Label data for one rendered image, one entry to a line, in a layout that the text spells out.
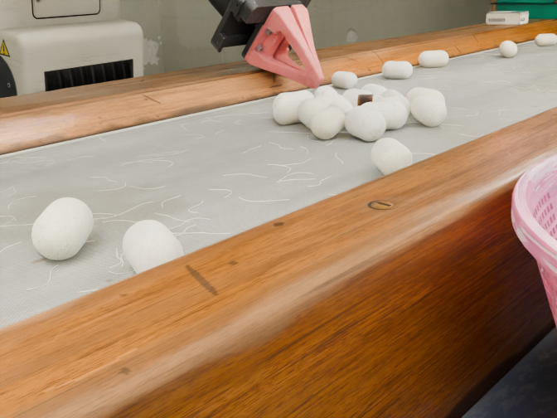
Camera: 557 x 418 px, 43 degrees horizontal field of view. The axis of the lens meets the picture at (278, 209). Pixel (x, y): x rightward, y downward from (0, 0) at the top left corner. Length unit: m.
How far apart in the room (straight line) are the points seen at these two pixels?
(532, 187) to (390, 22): 2.21
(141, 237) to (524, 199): 0.14
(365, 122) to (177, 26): 2.65
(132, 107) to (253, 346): 0.44
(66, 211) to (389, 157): 0.18
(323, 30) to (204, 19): 0.59
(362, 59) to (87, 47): 0.43
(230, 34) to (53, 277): 0.46
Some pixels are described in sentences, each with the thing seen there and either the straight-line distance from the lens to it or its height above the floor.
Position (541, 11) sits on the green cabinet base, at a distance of 1.42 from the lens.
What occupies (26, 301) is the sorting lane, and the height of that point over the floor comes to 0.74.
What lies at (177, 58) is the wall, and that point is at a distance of 3.13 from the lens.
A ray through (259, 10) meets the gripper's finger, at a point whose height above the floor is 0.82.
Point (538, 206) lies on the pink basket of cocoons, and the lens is 0.29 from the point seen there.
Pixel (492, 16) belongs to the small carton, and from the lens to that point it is 1.28.
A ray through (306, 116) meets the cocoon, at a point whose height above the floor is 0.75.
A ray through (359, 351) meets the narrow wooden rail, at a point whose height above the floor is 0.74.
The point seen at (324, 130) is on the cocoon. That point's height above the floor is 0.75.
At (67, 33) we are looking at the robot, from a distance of 1.07.
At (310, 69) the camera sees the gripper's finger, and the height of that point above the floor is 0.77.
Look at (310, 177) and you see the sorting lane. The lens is 0.41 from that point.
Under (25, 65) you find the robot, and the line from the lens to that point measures 1.04.
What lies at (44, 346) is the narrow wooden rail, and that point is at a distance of 0.18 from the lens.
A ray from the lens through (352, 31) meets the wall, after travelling 2.56.
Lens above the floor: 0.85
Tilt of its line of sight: 18 degrees down
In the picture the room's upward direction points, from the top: 3 degrees counter-clockwise
